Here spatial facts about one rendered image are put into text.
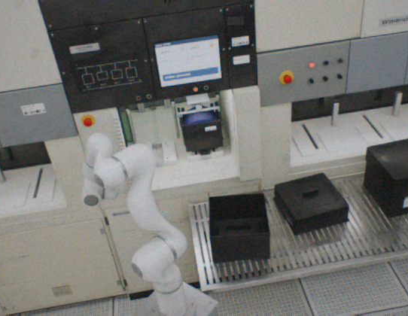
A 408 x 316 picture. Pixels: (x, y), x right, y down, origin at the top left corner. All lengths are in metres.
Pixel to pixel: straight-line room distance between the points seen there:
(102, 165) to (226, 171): 1.11
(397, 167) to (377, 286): 1.02
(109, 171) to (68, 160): 0.84
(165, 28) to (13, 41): 0.64
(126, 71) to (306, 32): 0.83
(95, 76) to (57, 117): 0.28
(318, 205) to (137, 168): 1.06
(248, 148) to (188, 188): 0.41
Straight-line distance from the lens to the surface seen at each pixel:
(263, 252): 2.23
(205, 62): 2.16
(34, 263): 2.93
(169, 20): 2.08
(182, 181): 2.55
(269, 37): 2.20
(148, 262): 1.77
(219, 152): 2.68
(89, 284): 3.05
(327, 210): 2.36
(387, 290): 3.20
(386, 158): 2.48
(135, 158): 1.64
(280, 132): 2.44
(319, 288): 3.14
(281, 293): 3.10
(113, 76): 2.17
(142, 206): 1.69
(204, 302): 2.13
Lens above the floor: 2.47
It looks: 36 degrees down
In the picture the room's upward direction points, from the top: 7 degrees counter-clockwise
